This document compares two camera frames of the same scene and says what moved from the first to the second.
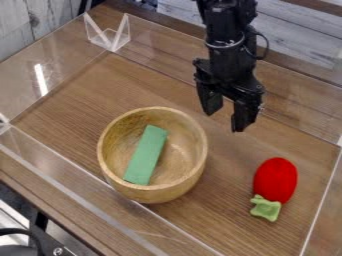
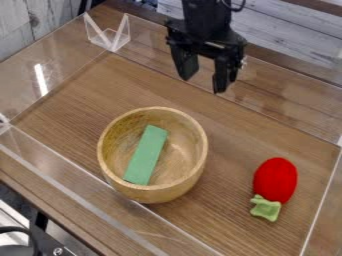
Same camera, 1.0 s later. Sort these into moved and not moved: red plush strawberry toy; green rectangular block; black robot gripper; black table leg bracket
Moved: black robot gripper
Not moved: red plush strawberry toy; green rectangular block; black table leg bracket
